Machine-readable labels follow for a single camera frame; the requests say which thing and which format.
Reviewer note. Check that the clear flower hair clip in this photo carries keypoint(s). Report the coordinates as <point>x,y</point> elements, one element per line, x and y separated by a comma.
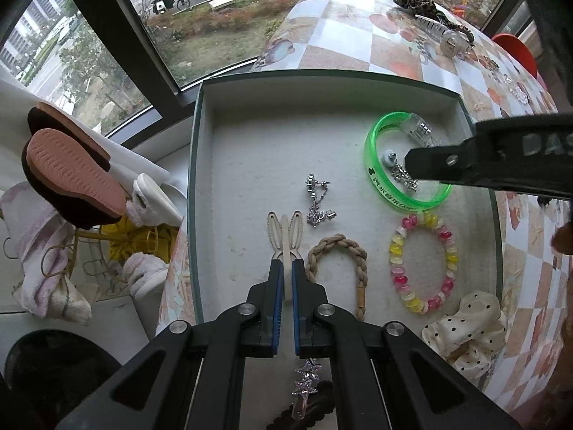
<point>515,88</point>

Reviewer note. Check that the beige rabbit hair clip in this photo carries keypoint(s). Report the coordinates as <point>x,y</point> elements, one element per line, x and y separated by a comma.
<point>286,242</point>

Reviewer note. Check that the silver star hair clip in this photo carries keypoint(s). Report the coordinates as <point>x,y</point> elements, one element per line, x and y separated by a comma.
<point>306,385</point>

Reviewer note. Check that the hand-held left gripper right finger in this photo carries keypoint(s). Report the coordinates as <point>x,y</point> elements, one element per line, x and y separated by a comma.
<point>297,304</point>

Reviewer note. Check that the pink white towel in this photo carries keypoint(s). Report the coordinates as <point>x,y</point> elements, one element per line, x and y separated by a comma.
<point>40,255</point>

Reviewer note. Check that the black window frame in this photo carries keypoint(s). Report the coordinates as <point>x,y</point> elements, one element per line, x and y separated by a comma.
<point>130,36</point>

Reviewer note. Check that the green translucent bangle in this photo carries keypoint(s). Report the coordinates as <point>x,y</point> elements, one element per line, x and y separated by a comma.
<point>371,161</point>

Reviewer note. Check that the cream polka dot scrunchie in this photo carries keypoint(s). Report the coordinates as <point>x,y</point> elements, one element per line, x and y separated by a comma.
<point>470,322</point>

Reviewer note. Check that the black round stool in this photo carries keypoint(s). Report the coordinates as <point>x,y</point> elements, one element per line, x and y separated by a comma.
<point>58,367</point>

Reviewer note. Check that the brown slipper pink sole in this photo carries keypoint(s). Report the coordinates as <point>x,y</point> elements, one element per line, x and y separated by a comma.
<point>67,125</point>
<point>76,174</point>

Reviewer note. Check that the checkered tablecloth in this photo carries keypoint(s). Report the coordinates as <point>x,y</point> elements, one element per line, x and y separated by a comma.
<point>340,53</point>

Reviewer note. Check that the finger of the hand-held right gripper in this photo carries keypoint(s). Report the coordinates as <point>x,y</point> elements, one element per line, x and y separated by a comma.
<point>438,161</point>

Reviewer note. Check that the red plastic chair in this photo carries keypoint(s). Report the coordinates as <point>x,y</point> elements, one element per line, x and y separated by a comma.
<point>519,51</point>

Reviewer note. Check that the person's right hand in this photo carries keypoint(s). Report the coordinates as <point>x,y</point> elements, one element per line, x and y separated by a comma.
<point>563,238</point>

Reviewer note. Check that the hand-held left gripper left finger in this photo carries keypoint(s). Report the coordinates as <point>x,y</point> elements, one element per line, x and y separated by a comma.
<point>277,304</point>

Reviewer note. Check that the round stud earring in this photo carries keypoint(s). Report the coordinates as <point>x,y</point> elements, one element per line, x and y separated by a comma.
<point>387,157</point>

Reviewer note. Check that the black scalloped hair clip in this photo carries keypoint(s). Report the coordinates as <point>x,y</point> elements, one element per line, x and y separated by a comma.
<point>320,408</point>

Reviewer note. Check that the grey shallow tray box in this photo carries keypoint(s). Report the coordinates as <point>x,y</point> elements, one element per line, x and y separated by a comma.
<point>250,165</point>

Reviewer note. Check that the clear round hair claw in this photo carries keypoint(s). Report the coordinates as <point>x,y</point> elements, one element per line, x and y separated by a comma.
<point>453,44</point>

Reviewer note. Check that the white fluffy slipper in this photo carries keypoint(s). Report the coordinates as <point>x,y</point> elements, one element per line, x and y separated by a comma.
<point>145,273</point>
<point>152,197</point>

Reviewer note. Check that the clear comb hair clip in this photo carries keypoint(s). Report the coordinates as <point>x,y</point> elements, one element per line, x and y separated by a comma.
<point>429,24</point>

